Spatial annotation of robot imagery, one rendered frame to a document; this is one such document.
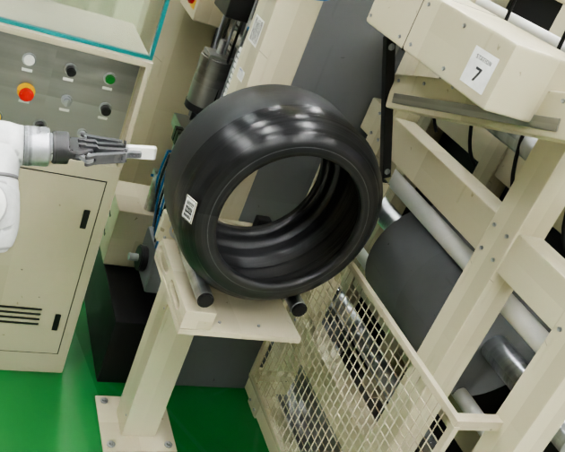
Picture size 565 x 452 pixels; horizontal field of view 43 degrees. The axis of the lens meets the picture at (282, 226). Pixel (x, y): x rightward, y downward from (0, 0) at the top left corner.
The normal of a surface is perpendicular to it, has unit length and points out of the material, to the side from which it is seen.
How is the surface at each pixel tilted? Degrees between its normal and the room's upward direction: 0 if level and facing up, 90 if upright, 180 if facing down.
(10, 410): 0
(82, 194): 90
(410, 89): 90
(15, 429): 0
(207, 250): 95
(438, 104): 90
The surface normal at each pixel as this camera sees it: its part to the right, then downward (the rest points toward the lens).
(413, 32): -0.88, -0.14
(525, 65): 0.31, 0.53
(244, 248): 0.36, -0.40
